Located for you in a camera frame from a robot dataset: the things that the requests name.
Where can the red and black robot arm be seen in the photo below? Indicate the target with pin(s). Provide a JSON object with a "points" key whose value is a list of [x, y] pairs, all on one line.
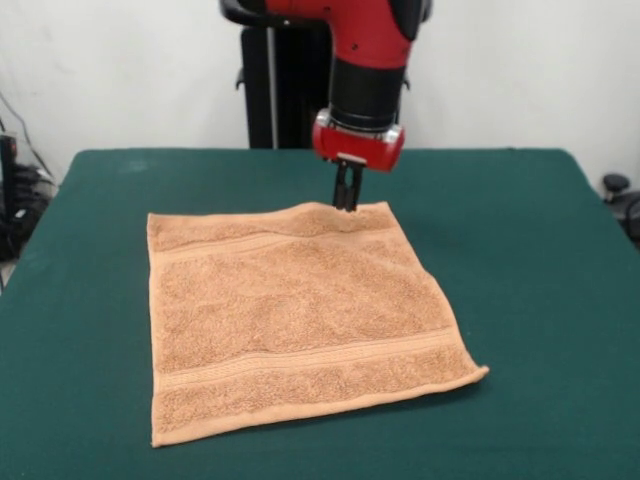
{"points": [[370, 55]]}

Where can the tan terry cloth towel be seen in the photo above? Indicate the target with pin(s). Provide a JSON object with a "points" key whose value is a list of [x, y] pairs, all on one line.
{"points": [[300, 310]]}

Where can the black electronics box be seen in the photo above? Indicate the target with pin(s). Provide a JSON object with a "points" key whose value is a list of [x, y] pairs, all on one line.
{"points": [[7, 200]]}

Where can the dark green table cloth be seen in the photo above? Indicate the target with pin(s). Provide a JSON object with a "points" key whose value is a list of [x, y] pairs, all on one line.
{"points": [[525, 250]]}

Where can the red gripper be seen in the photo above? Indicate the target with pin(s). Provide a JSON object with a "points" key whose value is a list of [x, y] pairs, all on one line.
{"points": [[355, 147]]}

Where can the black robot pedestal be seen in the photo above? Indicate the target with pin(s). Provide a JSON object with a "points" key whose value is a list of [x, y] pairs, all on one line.
{"points": [[285, 90]]}

